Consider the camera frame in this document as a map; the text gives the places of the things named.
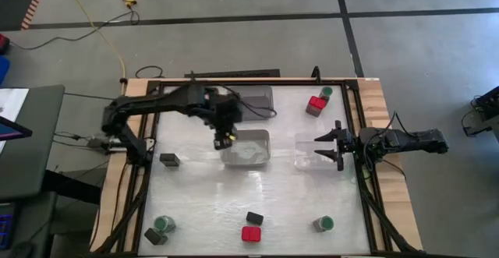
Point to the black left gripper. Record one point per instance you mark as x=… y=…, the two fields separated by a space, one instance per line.
x=227 y=114

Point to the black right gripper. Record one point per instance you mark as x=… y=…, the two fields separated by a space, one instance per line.
x=347 y=143

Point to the red-lid smoked paprika tin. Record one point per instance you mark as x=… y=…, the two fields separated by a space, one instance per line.
x=316 y=105
x=250 y=234

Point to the green-lid glass spice jar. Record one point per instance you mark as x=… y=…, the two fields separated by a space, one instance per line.
x=326 y=91
x=323 y=223
x=164 y=223

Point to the black-lid green pepper tin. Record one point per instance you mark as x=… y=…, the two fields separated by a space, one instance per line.
x=254 y=218
x=169 y=159
x=156 y=236

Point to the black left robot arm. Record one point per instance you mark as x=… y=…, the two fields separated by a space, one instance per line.
x=156 y=102

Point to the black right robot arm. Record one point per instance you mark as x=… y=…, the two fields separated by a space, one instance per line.
x=409 y=141

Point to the clear plastic bin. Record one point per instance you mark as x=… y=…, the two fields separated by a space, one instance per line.
x=308 y=153

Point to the white plastic bin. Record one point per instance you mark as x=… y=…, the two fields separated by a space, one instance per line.
x=253 y=149

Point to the grey plastic bin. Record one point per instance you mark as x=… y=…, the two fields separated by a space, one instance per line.
x=261 y=96

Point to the black flat bar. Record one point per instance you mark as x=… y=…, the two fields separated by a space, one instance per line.
x=234 y=73

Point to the black desk support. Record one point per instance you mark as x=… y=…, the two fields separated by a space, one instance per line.
x=74 y=188

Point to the grey desk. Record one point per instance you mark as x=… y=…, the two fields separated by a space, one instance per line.
x=39 y=153

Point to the dark tablet screen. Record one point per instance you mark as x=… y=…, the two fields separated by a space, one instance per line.
x=11 y=131

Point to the white paper sheet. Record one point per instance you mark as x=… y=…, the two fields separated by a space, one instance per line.
x=13 y=100

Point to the blue object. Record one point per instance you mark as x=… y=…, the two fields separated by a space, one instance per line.
x=3 y=69

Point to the backlit keyboard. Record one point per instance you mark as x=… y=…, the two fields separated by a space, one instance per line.
x=6 y=230

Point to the red object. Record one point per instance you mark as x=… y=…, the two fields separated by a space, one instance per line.
x=3 y=43

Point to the black mat orange edge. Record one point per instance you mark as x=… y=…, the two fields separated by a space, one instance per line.
x=15 y=1

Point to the black clamp post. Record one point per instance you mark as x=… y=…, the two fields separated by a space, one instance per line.
x=192 y=78
x=316 y=75

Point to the black metal table frame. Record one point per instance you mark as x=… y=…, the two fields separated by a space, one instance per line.
x=292 y=82

